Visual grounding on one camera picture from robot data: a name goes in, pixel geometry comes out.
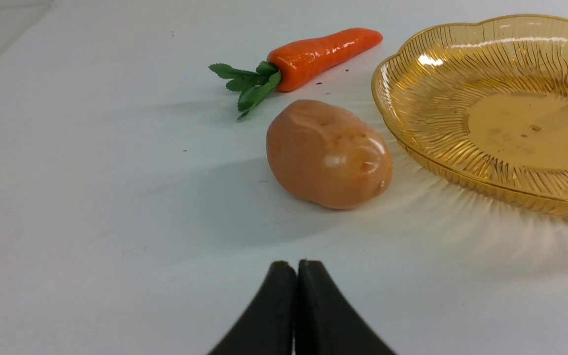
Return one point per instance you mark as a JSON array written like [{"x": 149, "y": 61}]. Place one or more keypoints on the amber ribbed glass plate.
[{"x": 485, "y": 106}]

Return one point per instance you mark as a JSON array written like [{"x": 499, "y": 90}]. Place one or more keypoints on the brown plastic potato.
[{"x": 326, "y": 155}]

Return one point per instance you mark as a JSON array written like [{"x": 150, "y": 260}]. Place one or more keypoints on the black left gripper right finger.
[{"x": 325, "y": 322}]

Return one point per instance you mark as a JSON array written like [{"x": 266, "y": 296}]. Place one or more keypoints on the orange plastic carrot with leaves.
[{"x": 293, "y": 65}]

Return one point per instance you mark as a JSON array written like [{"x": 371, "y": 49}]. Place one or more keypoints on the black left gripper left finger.
[{"x": 266, "y": 325}]

